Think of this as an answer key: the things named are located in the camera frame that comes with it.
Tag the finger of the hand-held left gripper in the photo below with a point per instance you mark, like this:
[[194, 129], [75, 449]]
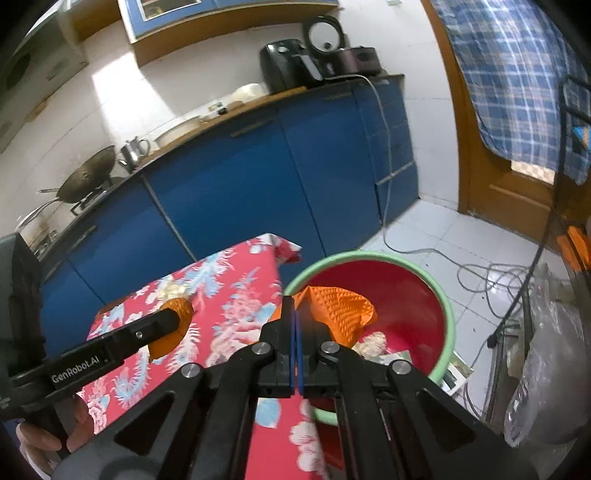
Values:
[[152, 330]]

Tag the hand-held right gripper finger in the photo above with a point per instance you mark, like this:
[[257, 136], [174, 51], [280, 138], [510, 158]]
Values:
[[290, 355], [299, 364]]

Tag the large orange plastic bag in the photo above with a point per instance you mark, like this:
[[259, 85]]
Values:
[[339, 307]]

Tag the beige paper ball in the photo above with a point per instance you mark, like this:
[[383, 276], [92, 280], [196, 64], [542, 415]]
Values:
[[373, 344]]

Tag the red bucket with green rim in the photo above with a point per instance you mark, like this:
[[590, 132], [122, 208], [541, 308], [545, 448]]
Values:
[[401, 295]]

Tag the person's left hand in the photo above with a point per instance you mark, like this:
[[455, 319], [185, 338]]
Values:
[[39, 438]]

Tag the crumpled cream tissue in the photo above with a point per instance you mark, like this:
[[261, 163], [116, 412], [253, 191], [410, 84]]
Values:
[[178, 288]]

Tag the red floral tablecloth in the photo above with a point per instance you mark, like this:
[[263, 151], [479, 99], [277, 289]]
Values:
[[231, 318]]

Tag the gas stove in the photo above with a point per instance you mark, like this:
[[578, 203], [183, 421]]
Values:
[[94, 196]]

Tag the dark steel wok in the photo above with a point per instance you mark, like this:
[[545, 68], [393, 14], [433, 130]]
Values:
[[87, 175]]

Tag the blue kitchen cabinets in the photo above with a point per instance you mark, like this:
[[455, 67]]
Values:
[[231, 184]]

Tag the steel kettle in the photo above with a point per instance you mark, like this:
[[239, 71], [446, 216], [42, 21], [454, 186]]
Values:
[[134, 152]]

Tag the white basin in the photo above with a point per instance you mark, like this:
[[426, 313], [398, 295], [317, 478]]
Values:
[[178, 129]]

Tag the grey range hood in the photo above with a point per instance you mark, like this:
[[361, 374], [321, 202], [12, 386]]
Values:
[[27, 78]]

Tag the clear plastic bags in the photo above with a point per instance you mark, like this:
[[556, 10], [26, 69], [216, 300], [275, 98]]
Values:
[[549, 369]]

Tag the cream cloth bundle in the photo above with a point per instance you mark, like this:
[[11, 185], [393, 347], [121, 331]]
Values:
[[247, 92]]

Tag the wooden door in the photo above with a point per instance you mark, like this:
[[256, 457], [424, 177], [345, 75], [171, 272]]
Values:
[[489, 184]]

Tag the black air fryer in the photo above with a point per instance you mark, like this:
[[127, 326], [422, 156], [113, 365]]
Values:
[[286, 67]]

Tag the rice cooker with open lid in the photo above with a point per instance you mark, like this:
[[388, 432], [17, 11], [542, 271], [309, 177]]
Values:
[[325, 37]]

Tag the blue plaid cloth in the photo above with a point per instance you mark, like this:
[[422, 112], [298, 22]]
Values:
[[508, 78]]

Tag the blue wall cabinet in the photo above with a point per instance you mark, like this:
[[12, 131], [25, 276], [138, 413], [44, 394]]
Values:
[[221, 14]]

